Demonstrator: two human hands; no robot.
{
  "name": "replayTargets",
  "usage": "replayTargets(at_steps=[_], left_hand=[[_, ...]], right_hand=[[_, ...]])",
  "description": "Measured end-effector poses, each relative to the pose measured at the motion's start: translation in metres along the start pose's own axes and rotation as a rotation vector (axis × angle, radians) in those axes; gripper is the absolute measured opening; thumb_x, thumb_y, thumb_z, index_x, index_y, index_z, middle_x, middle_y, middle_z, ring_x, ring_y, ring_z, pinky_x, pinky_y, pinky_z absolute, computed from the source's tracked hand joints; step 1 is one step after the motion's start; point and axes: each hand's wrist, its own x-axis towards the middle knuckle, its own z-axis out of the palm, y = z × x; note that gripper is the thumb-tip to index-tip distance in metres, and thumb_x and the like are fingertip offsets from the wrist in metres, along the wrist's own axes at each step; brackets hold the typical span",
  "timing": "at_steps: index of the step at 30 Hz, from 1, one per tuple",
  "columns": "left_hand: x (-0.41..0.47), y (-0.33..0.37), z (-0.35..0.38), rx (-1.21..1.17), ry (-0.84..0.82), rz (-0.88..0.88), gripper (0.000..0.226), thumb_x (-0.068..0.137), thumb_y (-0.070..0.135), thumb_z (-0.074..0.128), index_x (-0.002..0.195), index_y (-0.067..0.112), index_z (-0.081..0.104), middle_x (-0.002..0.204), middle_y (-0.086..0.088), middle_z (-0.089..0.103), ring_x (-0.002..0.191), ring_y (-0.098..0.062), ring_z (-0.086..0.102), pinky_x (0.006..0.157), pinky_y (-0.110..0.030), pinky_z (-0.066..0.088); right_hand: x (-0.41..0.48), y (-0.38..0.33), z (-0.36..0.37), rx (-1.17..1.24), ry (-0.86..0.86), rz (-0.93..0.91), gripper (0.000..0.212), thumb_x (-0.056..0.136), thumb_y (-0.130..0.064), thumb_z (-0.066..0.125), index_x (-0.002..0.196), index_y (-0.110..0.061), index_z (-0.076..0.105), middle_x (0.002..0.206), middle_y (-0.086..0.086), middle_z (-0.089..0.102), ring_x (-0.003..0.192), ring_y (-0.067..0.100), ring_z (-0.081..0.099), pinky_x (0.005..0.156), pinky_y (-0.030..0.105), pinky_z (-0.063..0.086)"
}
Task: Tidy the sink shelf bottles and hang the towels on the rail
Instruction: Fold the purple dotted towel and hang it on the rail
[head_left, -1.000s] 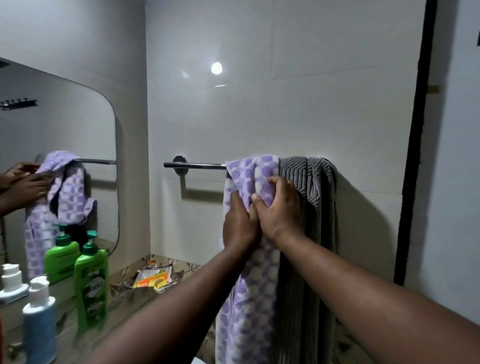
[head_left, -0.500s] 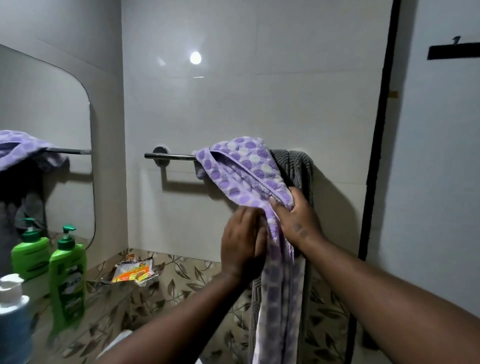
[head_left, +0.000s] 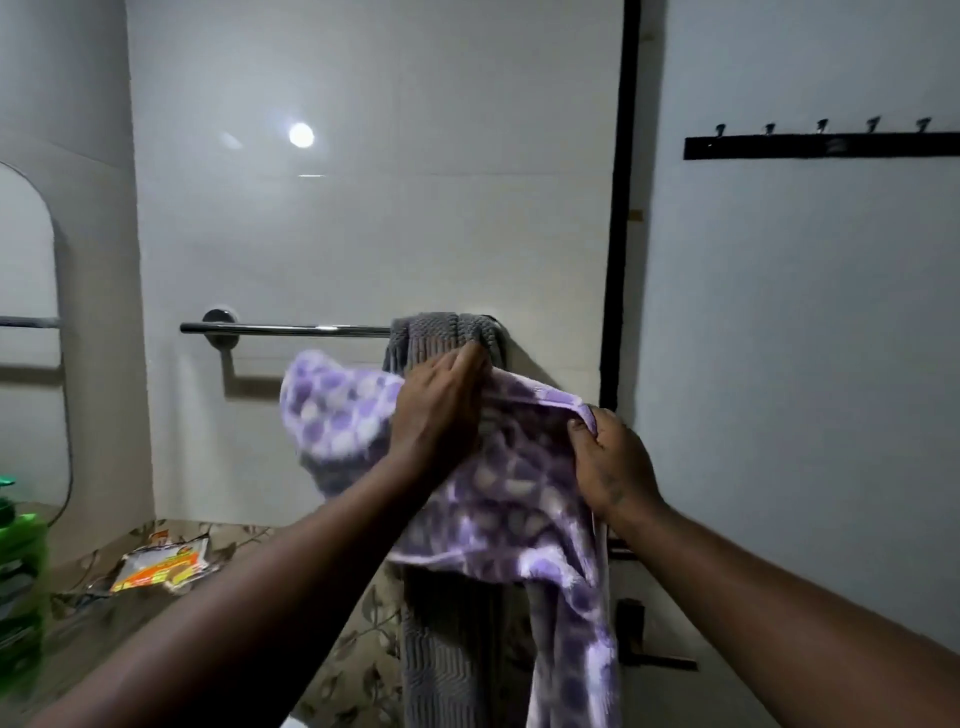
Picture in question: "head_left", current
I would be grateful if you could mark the chrome towel bar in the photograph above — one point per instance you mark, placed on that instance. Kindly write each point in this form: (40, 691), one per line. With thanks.
(300, 328)

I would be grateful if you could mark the person's left forearm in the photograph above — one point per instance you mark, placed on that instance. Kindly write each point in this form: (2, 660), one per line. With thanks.
(262, 622)

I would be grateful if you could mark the black hook rack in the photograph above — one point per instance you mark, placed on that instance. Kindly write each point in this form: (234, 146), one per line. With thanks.
(787, 146)

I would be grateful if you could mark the white door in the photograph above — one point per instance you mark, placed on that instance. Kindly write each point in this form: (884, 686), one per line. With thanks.
(787, 337)
(619, 225)

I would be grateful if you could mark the purple dotted towel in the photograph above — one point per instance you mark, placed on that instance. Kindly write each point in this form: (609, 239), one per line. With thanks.
(510, 487)

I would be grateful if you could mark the person's left hand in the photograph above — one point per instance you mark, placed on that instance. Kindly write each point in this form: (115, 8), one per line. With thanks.
(439, 412)

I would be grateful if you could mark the green pump bottle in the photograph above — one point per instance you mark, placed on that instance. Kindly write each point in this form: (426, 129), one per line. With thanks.
(22, 585)

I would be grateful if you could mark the orange yellow sachet packets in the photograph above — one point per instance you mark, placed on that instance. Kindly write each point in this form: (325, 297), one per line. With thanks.
(161, 564)

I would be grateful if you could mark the person's right forearm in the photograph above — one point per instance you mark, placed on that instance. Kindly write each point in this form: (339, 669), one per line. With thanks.
(787, 622)

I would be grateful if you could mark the rounded wall mirror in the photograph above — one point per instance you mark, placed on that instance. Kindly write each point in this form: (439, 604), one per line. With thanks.
(26, 412)

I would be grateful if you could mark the grey ribbed towel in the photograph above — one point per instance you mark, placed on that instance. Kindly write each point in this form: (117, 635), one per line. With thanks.
(442, 645)

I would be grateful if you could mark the person's right hand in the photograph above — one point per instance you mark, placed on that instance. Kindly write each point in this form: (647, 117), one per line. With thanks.
(619, 472)

